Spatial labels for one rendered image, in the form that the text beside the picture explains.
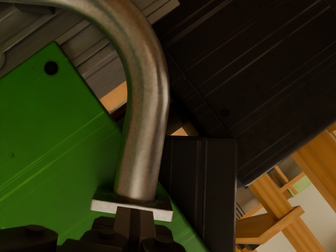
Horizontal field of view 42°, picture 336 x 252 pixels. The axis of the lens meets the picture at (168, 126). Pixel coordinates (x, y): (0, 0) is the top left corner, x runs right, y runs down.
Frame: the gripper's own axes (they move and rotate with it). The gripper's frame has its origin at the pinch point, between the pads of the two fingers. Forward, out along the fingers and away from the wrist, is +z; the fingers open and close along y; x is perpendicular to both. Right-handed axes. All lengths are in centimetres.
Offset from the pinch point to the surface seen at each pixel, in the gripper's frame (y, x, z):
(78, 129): -4.6, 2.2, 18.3
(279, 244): 337, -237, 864
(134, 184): 0.1, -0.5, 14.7
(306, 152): 42, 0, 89
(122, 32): -2.3, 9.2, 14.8
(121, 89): -5, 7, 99
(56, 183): -5.5, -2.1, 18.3
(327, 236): 435, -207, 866
